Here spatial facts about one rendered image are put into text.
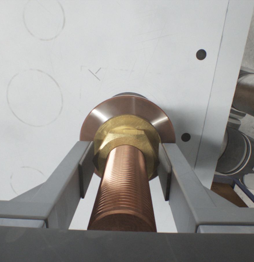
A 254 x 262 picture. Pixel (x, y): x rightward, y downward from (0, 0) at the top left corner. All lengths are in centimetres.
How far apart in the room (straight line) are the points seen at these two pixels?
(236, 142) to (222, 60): 22
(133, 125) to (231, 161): 32
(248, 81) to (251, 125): 145
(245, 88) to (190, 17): 30
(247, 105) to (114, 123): 41
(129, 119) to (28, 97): 18
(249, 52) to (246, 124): 60
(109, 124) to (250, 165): 39
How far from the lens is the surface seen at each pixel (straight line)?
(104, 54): 27
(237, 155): 46
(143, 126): 17
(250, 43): 190
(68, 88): 28
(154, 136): 17
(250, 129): 200
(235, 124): 64
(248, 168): 50
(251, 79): 56
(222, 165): 46
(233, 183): 147
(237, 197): 135
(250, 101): 51
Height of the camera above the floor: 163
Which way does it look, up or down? 73 degrees down
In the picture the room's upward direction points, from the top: 176 degrees counter-clockwise
